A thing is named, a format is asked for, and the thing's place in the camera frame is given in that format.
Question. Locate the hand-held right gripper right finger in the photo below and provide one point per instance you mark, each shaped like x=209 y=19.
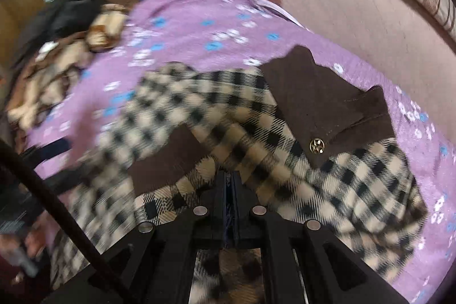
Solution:
x=239 y=216

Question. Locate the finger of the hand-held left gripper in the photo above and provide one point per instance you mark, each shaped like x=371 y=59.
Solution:
x=53 y=149
x=67 y=179

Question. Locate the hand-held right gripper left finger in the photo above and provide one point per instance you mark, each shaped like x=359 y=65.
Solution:
x=218 y=216

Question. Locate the black and cream checked coat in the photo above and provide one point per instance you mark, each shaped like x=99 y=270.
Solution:
x=249 y=133

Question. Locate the brown and cream checked cloth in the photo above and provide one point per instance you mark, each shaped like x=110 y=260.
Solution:
x=53 y=76

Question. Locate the dark cloth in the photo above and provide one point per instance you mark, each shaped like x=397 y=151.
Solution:
x=71 y=13

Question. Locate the purple floral bed sheet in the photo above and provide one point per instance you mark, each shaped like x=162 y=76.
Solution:
x=199 y=22

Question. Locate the pink padded headboard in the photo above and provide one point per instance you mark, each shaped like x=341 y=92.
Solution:
x=338 y=5

